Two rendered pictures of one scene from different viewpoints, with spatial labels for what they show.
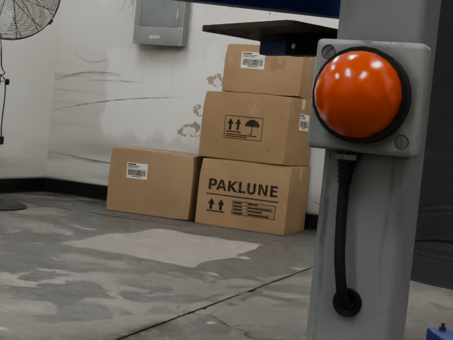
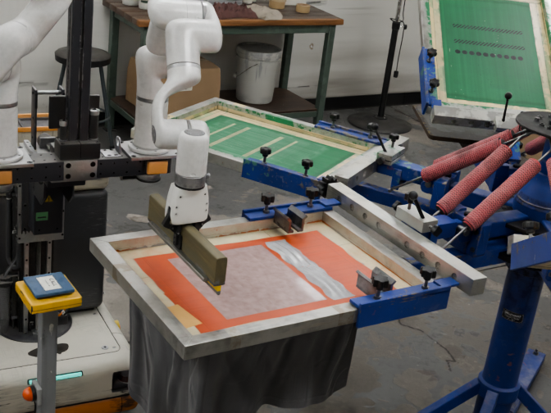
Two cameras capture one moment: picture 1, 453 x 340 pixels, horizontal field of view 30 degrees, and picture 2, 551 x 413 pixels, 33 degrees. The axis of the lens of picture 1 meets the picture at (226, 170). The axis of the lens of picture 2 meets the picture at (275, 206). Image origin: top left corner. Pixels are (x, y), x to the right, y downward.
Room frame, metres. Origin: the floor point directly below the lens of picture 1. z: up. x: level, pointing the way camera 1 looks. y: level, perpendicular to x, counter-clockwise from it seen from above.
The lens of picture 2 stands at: (-1.01, -1.60, 2.11)
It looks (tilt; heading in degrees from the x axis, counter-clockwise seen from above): 23 degrees down; 32
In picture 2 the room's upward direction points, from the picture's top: 7 degrees clockwise
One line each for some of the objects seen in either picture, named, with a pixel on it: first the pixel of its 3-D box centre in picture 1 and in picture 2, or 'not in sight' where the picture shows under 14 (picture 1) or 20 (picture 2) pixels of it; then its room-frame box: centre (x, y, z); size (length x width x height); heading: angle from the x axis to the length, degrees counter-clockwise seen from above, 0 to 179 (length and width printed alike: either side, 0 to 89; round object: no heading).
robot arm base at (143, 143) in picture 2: not in sight; (148, 121); (0.99, 0.15, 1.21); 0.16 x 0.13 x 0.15; 62
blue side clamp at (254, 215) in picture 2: not in sight; (287, 217); (1.21, -0.25, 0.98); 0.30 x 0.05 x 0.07; 157
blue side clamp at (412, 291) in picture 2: not in sight; (399, 301); (0.99, -0.76, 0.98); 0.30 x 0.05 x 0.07; 157
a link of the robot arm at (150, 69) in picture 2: not in sight; (157, 72); (0.99, 0.13, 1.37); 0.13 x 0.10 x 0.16; 142
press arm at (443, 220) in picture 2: not in sight; (428, 229); (1.39, -0.63, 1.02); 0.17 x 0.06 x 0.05; 157
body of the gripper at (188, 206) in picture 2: not in sight; (188, 200); (0.64, -0.30, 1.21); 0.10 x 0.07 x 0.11; 157
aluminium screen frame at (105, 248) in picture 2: not in sight; (266, 270); (0.88, -0.41, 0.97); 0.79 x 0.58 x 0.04; 157
